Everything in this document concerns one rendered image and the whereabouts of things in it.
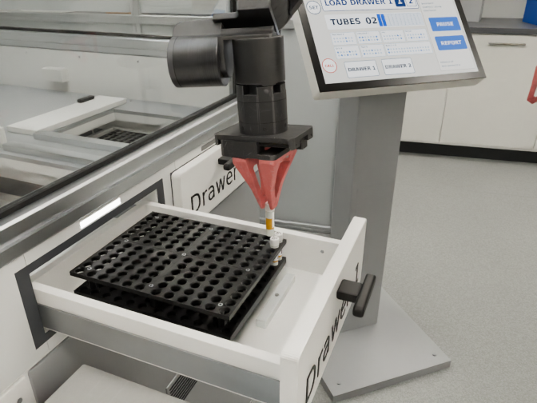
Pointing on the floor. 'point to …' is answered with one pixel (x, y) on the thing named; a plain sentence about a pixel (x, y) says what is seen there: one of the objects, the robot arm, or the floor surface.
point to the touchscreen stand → (372, 254)
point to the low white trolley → (105, 389)
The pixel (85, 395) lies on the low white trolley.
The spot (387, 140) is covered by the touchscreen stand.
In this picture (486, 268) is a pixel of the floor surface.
